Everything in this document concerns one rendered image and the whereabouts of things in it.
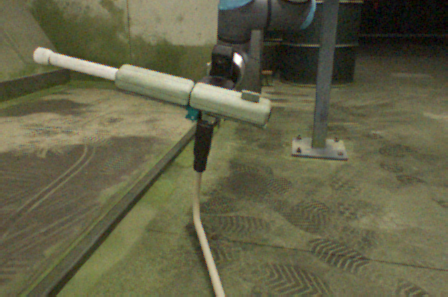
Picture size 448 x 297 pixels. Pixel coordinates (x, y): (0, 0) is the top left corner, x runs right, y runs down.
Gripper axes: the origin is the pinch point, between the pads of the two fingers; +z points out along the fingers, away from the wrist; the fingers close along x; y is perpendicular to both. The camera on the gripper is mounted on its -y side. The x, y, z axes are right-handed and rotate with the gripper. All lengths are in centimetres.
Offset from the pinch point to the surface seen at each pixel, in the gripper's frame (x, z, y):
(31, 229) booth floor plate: 32.3, 15.7, 31.2
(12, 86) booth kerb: 121, -85, 76
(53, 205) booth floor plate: 33.8, 6.0, 34.9
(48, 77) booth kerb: 119, -113, 85
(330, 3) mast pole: -25, -71, -5
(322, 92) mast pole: -32, -62, 24
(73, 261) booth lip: 17.9, 22.4, 26.3
